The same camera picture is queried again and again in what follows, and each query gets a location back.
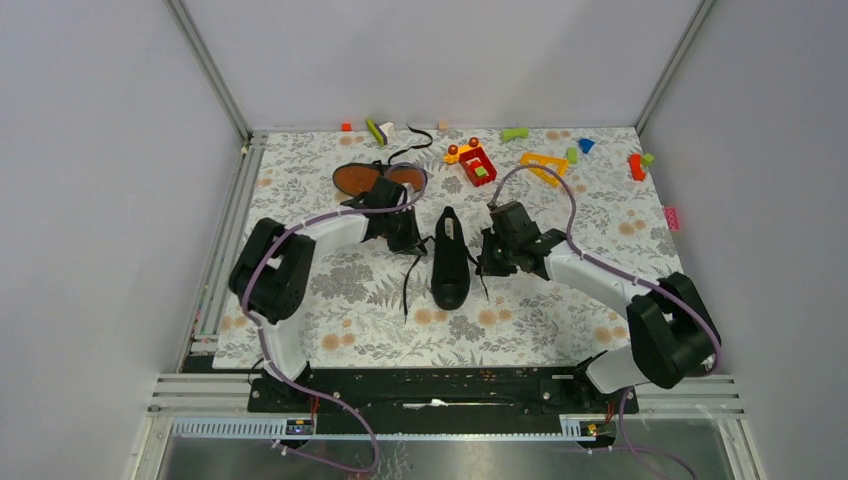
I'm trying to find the black sneaker with laces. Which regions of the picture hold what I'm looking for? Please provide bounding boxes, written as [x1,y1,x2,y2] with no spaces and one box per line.
[420,206,479,311]

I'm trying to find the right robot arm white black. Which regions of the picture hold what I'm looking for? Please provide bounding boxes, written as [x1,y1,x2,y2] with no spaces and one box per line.
[478,201,721,412]

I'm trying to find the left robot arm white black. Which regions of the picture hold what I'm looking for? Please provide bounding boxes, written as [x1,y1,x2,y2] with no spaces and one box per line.
[228,176,427,411]

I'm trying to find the floral patterned table mat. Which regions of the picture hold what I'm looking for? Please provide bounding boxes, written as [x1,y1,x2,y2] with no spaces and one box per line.
[247,127,681,368]

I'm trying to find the overturned shoe orange sole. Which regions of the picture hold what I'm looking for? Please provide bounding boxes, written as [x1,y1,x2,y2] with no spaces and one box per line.
[331,126,433,197]

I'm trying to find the red duplo block assembly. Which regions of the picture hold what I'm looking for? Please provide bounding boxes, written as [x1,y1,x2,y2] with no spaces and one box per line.
[443,137,497,187]

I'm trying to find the green purple white toy blocks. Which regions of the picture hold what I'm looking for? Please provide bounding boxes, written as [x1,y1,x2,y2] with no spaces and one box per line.
[365,118,394,147]

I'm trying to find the green curved toy block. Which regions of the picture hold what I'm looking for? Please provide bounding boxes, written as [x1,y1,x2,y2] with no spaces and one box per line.
[500,127,529,142]

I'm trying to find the blue toy block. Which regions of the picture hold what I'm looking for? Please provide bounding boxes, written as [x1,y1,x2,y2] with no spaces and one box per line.
[578,138,596,154]

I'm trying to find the red and green toy blocks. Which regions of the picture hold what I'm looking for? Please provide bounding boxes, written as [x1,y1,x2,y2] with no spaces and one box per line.
[628,153,655,182]

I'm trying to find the pink lego brick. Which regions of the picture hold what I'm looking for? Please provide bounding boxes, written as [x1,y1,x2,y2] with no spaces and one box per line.
[663,207,681,232]

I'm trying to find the yellow triangular toy frame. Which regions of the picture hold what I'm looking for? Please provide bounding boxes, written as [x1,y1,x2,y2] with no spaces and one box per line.
[520,152,570,188]

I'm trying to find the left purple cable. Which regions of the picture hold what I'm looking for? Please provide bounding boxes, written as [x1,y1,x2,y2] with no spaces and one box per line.
[239,162,429,475]

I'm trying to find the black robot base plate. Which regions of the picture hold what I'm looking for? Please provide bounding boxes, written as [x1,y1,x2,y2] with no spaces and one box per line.
[237,366,653,440]

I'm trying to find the aluminium frame rails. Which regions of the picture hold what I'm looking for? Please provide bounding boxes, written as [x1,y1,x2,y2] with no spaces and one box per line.
[125,0,770,480]

